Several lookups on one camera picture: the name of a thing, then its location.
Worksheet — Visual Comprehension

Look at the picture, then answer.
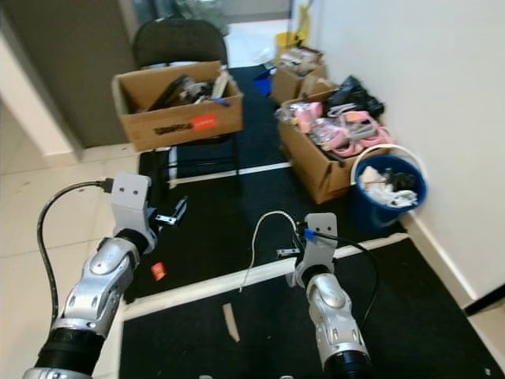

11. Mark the brown paper strip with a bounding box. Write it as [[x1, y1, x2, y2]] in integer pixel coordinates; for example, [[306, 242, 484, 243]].
[[222, 303, 241, 343]]

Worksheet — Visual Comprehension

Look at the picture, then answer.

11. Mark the heap of pink items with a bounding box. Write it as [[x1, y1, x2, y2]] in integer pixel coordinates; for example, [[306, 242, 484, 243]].
[[282, 101, 397, 159]]

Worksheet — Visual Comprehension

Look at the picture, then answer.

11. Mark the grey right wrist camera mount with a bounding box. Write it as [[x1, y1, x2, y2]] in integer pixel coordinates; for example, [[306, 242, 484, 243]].
[[295, 212, 339, 270]]

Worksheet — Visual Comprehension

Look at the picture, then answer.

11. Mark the black plastic bag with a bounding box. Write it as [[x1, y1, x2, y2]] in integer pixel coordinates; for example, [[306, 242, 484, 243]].
[[325, 75, 387, 120]]

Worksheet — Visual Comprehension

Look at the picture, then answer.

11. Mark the black folding chair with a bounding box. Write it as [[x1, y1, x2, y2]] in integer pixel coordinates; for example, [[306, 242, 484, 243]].
[[133, 17, 242, 187]]

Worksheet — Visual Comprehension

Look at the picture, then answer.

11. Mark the yellow plastic object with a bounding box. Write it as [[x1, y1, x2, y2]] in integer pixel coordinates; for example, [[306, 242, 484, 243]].
[[275, 6, 313, 57]]

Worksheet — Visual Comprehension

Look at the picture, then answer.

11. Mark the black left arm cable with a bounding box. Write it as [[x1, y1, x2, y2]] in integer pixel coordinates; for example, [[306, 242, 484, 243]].
[[36, 179, 116, 306]]

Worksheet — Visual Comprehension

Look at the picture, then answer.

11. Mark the black floor mat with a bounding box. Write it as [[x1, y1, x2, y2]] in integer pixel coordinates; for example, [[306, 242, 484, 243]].
[[118, 66, 505, 379]]

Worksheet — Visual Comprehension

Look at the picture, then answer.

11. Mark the small open cardboard box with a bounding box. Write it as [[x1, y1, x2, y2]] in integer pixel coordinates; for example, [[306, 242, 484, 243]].
[[271, 47, 329, 106]]

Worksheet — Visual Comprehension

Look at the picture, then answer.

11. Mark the small blue object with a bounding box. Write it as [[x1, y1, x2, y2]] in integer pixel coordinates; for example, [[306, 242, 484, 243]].
[[256, 69, 278, 98]]

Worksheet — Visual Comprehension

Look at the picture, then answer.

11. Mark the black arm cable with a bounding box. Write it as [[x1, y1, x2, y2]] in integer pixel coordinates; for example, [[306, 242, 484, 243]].
[[36, 179, 116, 306], [307, 228, 382, 287]]

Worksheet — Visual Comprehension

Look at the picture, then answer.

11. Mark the blue plastic rubbish bucket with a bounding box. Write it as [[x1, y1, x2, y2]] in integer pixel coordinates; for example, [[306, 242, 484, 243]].
[[350, 144, 429, 235]]

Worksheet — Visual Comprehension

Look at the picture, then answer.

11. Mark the cardboard box with red label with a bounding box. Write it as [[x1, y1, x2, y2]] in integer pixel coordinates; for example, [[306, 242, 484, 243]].
[[113, 62, 245, 153]]

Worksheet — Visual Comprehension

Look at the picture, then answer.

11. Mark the thin white cable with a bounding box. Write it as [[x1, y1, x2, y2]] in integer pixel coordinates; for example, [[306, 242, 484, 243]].
[[238, 209, 301, 294]]

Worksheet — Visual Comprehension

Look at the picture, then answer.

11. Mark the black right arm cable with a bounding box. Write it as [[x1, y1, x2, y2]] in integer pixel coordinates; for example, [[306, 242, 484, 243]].
[[307, 228, 382, 287]]

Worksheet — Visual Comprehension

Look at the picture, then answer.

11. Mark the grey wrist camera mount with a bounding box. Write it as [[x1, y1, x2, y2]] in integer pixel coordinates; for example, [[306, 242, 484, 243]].
[[110, 173, 154, 235], [295, 212, 339, 270]]

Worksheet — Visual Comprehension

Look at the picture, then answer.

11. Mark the large open cardboard box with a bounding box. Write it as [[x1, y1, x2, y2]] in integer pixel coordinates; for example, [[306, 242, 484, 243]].
[[277, 90, 397, 205]]

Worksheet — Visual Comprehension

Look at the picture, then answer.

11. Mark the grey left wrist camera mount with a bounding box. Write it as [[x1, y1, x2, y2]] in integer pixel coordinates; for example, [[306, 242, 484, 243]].
[[110, 173, 154, 235]]

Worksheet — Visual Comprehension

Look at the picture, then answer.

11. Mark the white crumpled paper trash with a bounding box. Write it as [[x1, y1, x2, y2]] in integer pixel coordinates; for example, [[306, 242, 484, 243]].
[[358, 165, 419, 209]]

